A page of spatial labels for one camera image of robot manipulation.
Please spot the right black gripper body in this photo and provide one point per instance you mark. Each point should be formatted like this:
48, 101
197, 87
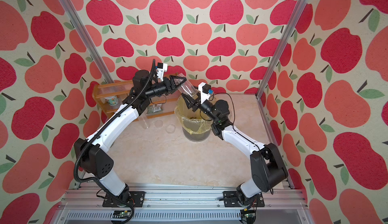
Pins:
208, 109

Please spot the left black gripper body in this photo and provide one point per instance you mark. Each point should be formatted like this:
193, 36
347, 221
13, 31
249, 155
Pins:
158, 90

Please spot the short clear jar with beans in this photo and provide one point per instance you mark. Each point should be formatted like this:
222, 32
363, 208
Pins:
188, 89

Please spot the tall clear jar with beans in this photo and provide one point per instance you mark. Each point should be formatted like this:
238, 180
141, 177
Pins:
145, 122

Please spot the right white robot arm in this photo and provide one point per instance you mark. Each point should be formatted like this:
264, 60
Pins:
267, 166

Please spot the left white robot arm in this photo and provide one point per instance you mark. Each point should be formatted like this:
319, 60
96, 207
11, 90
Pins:
93, 162

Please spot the green packet on shelf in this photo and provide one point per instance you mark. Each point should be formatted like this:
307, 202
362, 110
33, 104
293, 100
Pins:
154, 109

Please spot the grey bin with yellow bag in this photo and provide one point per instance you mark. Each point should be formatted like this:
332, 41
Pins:
195, 124

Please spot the white printed cup on shelf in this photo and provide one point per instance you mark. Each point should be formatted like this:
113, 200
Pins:
112, 100

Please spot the small circuit board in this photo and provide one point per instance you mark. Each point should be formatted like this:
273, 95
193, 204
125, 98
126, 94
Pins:
121, 214

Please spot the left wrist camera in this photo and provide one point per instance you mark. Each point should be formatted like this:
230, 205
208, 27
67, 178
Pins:
159, 71

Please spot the left aluminium frame post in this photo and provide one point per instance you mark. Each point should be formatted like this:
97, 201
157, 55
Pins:
86, 38

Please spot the aluminium frame post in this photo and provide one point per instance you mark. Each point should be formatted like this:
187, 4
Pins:
86, 38
287, 33

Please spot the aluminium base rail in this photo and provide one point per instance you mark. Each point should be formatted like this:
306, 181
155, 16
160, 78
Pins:
169, 204

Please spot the right aluminium frame post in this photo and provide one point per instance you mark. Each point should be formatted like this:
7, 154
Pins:
287, 33

